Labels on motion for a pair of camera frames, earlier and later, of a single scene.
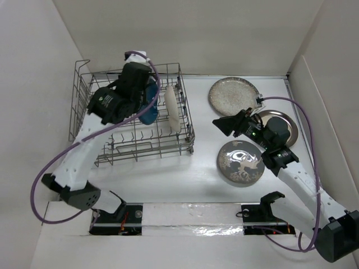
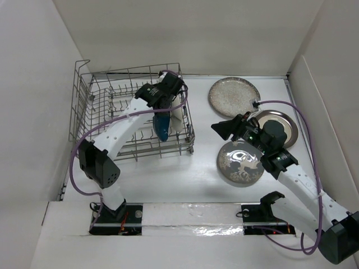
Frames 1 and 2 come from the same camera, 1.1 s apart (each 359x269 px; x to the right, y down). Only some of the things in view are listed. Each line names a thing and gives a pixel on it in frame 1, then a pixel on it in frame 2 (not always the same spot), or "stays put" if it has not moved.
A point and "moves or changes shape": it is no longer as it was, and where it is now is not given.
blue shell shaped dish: (150, 116) moves or changes shape
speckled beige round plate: (229, 96) stays put
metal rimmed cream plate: (266, 115) stays put
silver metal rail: (191, 224) stays put
